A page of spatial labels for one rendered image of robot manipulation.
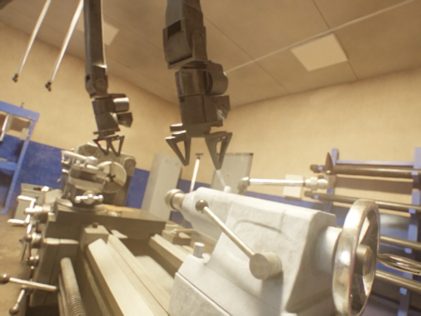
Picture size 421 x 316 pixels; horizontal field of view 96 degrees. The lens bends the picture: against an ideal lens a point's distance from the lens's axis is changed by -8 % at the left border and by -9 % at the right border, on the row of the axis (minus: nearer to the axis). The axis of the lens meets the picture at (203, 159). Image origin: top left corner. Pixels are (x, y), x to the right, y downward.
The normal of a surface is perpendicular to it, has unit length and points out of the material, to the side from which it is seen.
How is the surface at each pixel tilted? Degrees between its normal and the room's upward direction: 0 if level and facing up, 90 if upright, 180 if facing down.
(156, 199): 90
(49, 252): 90
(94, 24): 91
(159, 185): 90
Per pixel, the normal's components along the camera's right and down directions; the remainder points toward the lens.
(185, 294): -0.75, -0.26
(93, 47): 0.71, 0.07
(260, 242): -0.68, -0.49
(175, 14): -0.66, 0.13
